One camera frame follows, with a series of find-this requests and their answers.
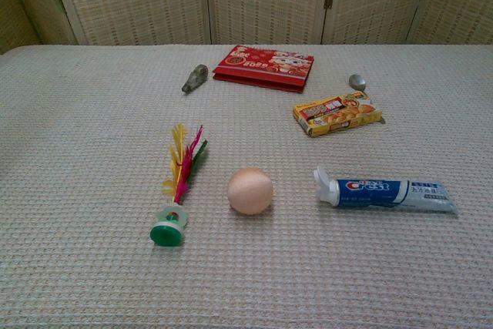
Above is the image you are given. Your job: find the peach coloured ball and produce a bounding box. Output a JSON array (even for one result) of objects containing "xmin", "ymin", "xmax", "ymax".
[{"xmin": 226, "ymin": 167, "xmax": 274, "ymax": 216}]

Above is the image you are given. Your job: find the yellow curry box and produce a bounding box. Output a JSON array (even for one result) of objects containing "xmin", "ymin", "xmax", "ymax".
[{"xmin": 292, "ymin": 90, "xmax": 383, "ymax": 138}]

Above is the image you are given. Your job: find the colourful feather shuttlecock green base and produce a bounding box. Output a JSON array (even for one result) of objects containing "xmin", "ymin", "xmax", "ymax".
[{"xmin": 149, "ymin": 123, "xmax": 209, "ymax": 248}]

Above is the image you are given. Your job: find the red desk calendar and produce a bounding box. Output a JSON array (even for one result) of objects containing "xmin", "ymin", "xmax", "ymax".
[{"xmin": 212, "ymin": 44, "xmax": 315, "ymax": 94}]

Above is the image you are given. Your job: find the beige woven tablecloth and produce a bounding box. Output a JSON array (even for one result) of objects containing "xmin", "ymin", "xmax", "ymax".
[{"xmin": 0, "ymin": 43, "xmax": 493, "ymax": 329}]

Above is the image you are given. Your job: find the metal spoon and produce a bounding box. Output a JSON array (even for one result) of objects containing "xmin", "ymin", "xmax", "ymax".
[{"xmin": 348, "ymin": 74, "xmax": 386, "ymax": 124}]

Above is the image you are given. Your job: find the grey metal clip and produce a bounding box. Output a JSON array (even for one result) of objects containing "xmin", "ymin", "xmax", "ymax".
[{"xmin": 181, "ymin": 64, "xmax": 210, "ymax": 94}]

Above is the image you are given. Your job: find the blue white toothpaste tube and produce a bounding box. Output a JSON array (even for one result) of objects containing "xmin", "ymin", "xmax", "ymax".
[{"xmin": 312, "ymin": 166, "xmax": 459, "ymax": 216}]

